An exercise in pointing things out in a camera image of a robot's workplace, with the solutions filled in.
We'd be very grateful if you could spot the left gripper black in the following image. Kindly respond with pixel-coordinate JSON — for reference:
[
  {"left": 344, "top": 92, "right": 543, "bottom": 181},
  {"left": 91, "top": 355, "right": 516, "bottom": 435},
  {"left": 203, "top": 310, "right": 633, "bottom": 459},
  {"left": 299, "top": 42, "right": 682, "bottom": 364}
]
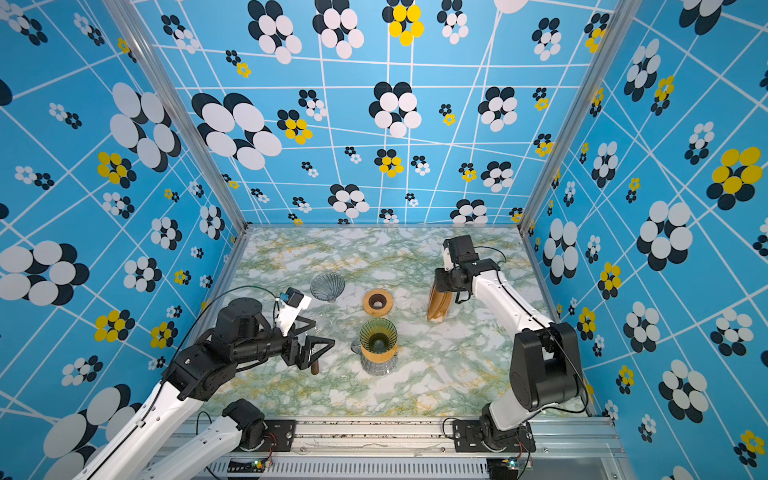
[{"left": 236, "top": 314, "right": 337, "bottom": 368}]

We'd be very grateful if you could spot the ribbed glass carafe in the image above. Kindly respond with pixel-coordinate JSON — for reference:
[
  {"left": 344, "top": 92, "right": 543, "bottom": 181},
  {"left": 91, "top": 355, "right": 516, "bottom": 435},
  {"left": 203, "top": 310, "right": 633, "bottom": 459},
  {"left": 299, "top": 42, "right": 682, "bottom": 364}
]
[{"left": 351, "top": 340, "right": 398, "bottom": 376}]

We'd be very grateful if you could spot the wooden dripper ring front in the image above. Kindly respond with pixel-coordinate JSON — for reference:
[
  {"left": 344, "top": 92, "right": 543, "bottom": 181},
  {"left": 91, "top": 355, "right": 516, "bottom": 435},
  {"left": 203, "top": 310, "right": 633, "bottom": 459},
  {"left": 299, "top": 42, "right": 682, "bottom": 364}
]
[{"left": 359, "top": 347, "right": 398, "bottom": 367}]

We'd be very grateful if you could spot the wooden dripper ring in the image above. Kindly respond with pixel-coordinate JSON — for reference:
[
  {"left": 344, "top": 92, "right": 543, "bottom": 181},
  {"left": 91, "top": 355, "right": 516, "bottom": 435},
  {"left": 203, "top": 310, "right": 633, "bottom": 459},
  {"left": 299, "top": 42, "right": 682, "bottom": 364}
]
[
  {"left": 359, "top": 347, "right": 398, "bottom": 367},
  {"left": 362, "top": 288, "right": 395, "bottom": 319}
]

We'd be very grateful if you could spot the green glass dripper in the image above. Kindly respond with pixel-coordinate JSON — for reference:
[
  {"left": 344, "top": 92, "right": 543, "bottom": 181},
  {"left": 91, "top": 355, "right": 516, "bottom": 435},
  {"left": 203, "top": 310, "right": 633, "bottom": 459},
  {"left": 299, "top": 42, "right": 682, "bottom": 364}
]
[{"left": 359, "top": 318, "right": 398, "bottom": 354}]

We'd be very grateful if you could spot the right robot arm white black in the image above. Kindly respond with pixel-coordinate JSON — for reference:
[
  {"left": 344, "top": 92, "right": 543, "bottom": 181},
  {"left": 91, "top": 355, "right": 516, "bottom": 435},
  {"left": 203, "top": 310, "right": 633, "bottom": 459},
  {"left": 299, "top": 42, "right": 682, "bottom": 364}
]
[{"left": 430, "top": 235, "right": 589, "bottom": 452}]

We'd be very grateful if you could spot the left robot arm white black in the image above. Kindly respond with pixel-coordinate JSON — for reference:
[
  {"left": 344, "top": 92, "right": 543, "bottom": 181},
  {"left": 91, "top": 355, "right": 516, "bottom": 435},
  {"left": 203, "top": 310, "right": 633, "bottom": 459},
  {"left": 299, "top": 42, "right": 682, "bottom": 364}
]
[{"left": 76, "top": 289, "right": 335, "bottom": 479}]

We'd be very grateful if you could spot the left circuit board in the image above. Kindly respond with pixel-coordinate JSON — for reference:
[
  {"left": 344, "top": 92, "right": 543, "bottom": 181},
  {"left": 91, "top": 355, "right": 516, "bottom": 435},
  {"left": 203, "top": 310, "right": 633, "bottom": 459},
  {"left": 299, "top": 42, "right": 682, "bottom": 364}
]
[{"left": 226, "top": 459, "right": 273, "bottom": 475}]

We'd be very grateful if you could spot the circuit board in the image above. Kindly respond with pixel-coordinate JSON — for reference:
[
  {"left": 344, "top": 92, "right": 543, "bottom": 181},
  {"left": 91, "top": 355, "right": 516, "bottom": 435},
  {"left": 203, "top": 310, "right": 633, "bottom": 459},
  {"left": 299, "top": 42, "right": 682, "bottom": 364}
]
[
  {"left": 486, "top": 458, "right": 519, "bottom": 480},
  {"left": 226, "top": 459, "right": 273, "bottom": 475}
]

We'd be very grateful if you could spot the right circuit board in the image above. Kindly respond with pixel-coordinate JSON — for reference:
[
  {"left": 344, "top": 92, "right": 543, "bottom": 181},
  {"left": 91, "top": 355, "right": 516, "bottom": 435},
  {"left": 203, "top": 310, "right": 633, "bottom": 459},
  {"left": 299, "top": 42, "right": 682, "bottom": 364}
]
[{"left": 486, "top": 458, "right": 519, "bottom": 480}]

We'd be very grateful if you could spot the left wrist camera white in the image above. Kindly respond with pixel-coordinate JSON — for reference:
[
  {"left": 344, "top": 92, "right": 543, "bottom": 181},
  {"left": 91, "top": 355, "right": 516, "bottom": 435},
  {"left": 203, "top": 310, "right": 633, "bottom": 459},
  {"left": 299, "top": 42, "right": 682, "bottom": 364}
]
[{"left": 275, "top": 287, "right": 312, "bottom": 337}]

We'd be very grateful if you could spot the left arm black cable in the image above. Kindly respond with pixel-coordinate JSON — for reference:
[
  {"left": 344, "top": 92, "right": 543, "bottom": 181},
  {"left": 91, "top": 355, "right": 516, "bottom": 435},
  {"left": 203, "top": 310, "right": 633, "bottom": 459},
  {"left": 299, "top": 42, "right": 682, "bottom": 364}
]
[{"left": 143, "top": 285, "right": 286, "bottom": 421}]

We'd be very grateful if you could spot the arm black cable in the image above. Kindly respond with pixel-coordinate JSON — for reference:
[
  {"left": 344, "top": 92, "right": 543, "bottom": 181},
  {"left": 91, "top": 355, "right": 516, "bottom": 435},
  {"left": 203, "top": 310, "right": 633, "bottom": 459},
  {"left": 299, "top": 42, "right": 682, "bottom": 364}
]
[
  {"left": 143, "top": 285, "right": 286, "bottom": 421},
  {"left": 473, "top": 244, "right": 592, "bottom": 416}
]

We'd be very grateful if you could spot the wooden dripper ring back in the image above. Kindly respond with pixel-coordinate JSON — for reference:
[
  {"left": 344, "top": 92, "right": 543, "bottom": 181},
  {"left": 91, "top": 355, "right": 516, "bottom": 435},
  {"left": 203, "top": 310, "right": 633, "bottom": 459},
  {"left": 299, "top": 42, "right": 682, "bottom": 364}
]
[{"left": 362, "top": 288, "right": 395, "bottom": 319}]

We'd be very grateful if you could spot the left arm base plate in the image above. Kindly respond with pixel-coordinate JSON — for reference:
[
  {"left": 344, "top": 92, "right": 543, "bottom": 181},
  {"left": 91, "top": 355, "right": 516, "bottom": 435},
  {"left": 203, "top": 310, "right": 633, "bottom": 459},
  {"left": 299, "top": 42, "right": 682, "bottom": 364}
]
[{"left": 239, "top": 419, "right": 297, "bottom": 453}]

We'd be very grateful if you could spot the aluminium front rail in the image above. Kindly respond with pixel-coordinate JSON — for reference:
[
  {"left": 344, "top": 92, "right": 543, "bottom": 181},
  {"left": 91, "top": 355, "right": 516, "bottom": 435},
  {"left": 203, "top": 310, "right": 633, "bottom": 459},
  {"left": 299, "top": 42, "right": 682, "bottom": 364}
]
[{"left": 153, "top": 417, "right": 635, "bottom": 479}]

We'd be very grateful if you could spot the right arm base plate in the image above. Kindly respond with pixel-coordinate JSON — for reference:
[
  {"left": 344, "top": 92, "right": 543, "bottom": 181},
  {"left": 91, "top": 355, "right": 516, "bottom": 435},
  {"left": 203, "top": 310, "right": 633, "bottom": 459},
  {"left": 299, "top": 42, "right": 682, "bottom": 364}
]
[{"left": 445, "top": 418, "right": 536, "bottom": 455}]

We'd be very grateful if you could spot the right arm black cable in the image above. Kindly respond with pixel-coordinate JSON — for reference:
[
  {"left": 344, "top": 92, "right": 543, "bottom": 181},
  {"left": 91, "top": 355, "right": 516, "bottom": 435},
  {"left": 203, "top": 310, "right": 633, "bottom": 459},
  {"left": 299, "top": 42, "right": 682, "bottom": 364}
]
[{"left": 473, "top": 244, "right": 592, "bottom": 416}]

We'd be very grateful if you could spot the right aluminium corner post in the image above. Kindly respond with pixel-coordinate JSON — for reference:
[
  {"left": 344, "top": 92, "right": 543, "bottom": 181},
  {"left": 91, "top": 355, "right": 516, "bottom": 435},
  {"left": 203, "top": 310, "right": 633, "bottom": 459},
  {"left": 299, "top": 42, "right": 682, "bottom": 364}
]
[{"left": 518, "top": 0, "right": 643, "bottom": 235}]

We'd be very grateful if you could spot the aluminium corner post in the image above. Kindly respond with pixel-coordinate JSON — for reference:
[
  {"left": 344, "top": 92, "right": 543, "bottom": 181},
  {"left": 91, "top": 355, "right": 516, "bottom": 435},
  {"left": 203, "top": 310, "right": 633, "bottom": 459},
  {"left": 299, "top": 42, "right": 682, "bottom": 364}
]
[
  {"left": 103, "top": 0, "right": 250, "bottom": 235},
  {"left": 518, "top": 0, "right": 643, "bottom": 235}
]

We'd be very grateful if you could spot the left aluminium corner post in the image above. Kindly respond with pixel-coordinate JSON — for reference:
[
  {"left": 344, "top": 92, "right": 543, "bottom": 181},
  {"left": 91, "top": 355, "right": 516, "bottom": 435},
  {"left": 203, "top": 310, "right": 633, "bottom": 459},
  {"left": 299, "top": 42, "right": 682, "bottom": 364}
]
[{"left": 103, "top": 0, "right": 250, "bottom": 235}]

